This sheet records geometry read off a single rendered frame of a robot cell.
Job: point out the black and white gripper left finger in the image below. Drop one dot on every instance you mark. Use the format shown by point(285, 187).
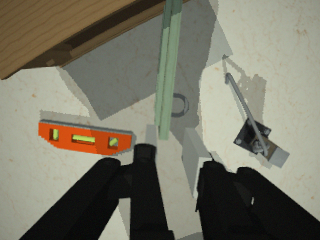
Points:
point(82, 212)

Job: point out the brown wooden cabinet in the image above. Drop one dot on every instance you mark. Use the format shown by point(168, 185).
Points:
point(32, 33)

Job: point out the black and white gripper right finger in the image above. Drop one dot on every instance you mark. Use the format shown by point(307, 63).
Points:
point(223, 216)

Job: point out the orange spirit level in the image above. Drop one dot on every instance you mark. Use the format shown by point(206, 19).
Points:
point(84, 138)

